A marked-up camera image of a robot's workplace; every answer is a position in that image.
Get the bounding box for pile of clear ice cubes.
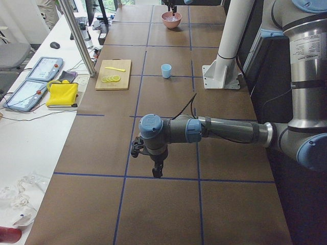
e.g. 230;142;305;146
162;15;179;22

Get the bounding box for pink bowl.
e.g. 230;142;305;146
161;12;182;29

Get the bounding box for blue teach pendant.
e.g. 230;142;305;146
27;57;63;82
4;79;47;112

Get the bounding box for lemon slices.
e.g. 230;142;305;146
101;75;121;83

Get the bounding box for red object at corner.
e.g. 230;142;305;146
0;227;22;244

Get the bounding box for lower blue teach pendant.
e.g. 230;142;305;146
4;79;47;112

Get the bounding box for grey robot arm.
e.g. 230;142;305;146
131;1;326;178

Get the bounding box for upper blue teach pendant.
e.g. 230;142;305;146
27;57;63;82

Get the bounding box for yellow plastic knife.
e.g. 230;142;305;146
105;66;126;72

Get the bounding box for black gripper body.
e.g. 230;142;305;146
150;154;165;170
165;0;176;6

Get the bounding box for bamboo cutting board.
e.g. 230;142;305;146
95;59;131;91

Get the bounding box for yellow cloth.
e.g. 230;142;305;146
45;80;78;108

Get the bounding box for clear water bottle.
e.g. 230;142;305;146
79;22;93;49

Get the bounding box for white power strip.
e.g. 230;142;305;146
74;74;90;92

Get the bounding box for aluminium frame post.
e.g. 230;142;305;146
59;0;96;77

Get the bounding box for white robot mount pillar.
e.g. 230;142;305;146
202;0;254;89

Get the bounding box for light blue cup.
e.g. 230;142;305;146
161;64;172;79

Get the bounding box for crumpled clear plastic bag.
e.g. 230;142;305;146
1;173;50;228

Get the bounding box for black computer mouse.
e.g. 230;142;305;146
50;42;60;49

